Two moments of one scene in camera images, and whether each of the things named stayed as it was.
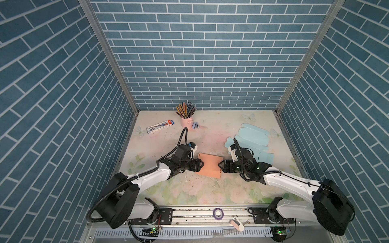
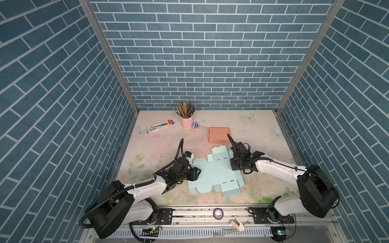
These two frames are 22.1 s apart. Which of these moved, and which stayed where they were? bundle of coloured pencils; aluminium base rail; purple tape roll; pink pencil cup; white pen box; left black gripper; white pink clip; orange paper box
Moved: left black gripper; orange paper box
Stayed: white pink clip; white pen box; aluminium base rail; pink pencil cup; bundle of coloured pencils; purple tape roll
